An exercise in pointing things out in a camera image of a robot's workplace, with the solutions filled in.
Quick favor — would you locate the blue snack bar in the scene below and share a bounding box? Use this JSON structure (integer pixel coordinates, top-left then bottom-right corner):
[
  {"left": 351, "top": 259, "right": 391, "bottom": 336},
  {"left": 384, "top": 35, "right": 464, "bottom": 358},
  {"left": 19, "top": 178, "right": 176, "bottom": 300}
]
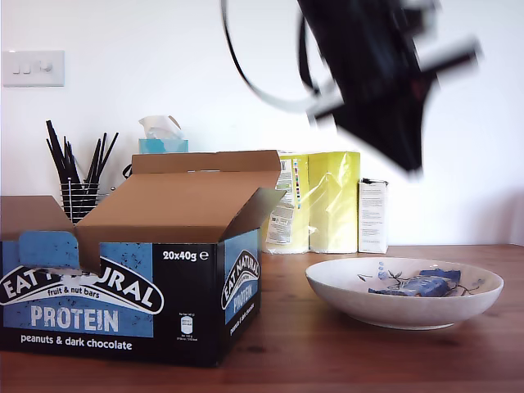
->
[{"left": 367, "top": 268, "right": 463, "bottom": 298}]

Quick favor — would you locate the black stick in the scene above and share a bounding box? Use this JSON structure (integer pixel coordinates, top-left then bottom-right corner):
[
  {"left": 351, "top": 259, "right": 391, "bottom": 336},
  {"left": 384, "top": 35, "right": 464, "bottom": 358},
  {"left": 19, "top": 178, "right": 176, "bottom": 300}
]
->
[
  {"left": 84, "top": 138, "right": 102, "bottom": 185},
  {"left": 97, "top": 130, "right": 120, "bottom": 185},
  {"left": 46, "top": 138, "right": 69, "bottom": 185},
  {"left": 45, "top": 120, "right": 75, "bottom": 185},
  {"left": 63, "top": 136, "right": 81, "bottom": 185},
  {"left": 92, "top": 131, "right": 108, "bottom": 185}
]

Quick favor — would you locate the open snack bar carton box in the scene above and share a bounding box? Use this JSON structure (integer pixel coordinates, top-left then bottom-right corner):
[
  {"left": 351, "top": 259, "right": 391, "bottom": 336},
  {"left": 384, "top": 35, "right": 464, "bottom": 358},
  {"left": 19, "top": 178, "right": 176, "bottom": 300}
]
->
[{"left": 0, "top": 149, "right": 287, "bottom": 368}]

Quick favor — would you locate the white carton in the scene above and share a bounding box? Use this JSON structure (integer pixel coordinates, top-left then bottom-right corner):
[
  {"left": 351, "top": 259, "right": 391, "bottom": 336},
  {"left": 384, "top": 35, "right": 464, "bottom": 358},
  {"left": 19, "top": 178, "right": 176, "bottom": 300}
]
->
[{"left": 358, "top": 177, "right": 390, "bottom": 254}]

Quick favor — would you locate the wire utensil holder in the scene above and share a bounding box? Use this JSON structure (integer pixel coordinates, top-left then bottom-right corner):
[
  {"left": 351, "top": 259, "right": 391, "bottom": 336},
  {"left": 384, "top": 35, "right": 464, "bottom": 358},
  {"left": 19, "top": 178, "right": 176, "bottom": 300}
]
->
[{"left": 60, "top": 164, "right": 134, "bottom": 225}]

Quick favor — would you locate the yellow paper towel pack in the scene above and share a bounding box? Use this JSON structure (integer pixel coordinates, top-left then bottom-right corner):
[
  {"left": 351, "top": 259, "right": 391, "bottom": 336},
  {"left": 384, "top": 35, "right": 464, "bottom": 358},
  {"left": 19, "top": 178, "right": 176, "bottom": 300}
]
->
[{"left": 261, "top": 149, "right": 362, "bottom": 255}]

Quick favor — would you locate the white plate with blue flowers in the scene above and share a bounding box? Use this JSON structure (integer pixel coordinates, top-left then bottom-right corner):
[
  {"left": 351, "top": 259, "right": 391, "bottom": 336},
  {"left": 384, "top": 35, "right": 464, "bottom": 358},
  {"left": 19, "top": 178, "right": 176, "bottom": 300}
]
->
[{"left": 305, "top": 256, "right": 505, "bottom": 331}]

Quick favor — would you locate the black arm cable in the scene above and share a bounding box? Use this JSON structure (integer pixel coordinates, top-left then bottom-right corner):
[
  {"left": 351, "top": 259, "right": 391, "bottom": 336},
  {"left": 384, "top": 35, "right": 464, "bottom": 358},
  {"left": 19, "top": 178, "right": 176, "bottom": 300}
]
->
[
  {"left": 219, "top": 0, "right": 343, "bottom": 114},
  {"left": 298, "top": 16, "right": 324, "bottom": 97}
]

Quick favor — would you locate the blue tissue box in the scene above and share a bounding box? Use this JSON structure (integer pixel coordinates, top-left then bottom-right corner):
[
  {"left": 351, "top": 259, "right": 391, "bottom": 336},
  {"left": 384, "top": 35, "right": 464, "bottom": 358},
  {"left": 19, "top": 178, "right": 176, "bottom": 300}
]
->
[{"left": 138, "top": 138, "right": 190, "bottom": 156}]

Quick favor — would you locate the white wall light switch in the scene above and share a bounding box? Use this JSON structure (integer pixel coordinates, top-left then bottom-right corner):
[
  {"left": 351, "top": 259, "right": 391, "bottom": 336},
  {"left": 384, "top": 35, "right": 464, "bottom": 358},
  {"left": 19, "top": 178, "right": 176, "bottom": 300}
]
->
[{"left": 2, "top": 49, "right": 66, "bottom": 88}]

